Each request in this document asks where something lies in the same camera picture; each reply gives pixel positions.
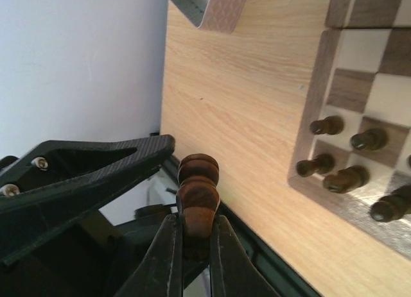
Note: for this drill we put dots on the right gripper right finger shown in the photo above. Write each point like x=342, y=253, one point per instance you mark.
x=231, y=271

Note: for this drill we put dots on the dark bishop piece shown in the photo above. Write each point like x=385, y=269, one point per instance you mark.
x=197, y=203
x=393, y=206

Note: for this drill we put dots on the silver tin lid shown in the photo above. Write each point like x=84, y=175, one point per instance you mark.
x=211, y=15

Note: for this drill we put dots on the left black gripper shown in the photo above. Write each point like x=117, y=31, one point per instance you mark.
x=54, y=240

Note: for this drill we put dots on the dark pawn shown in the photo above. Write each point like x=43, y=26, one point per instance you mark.
x=331, y=125
x=369, y=140

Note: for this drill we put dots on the dark rook piece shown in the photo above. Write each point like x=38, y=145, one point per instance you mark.
x=321, y=164

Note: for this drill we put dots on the wooden chess board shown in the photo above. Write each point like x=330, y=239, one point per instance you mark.
x=362, y=74

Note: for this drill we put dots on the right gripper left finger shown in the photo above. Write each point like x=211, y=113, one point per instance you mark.
x=161, y=271

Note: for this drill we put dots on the dark knight piece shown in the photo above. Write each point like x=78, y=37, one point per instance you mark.
x=346, y=180

